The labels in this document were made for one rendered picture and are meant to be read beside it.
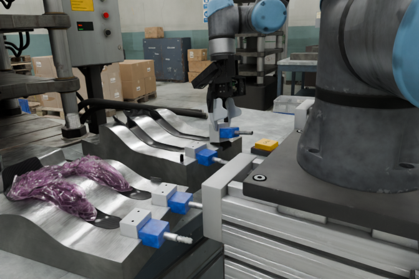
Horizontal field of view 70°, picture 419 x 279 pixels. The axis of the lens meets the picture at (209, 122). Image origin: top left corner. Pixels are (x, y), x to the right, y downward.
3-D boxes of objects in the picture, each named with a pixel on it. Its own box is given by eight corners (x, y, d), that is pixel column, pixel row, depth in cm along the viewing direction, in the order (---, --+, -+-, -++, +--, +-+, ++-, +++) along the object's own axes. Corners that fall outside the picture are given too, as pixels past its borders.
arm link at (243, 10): (282, 32, 79) (240, 35, 79) (272, 33, 90) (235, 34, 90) (283, 0, 77) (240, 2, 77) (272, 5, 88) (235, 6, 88)
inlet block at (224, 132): (257, 141, 84) (256, 122, 84) (247, 144, 81) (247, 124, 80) (219, 139, 93) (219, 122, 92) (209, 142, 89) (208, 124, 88)
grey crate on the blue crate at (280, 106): (326, 109, 393) (327, 98, 389) (322, 116, 358) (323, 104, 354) (280, 105, 420) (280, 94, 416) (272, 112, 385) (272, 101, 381)
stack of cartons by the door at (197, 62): (223, 82, 764) (222, 48, 740) (217, 84, 736) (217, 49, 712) (194, 80, 802) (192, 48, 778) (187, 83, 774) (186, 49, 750)
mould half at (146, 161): (242, 162, 97) (242, 122, 93) (187, 197, 77) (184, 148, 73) (140, 135, 127) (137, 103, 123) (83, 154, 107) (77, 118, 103)
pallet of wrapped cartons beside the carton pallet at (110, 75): (129, 110, 508) (123, 53, 482) (95, 123, 438) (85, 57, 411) (75, 105, 555) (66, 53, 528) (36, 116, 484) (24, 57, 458)
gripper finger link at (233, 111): (241, 129, 88) (235, 98, 85) (224, 128, 92) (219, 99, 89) (246, 125, 90) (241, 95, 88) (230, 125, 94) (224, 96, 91)
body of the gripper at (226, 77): (231, 98, 81) (229, 52, 80) (206, 99, 86) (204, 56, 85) (246, 97, 87) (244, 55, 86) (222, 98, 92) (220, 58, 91)
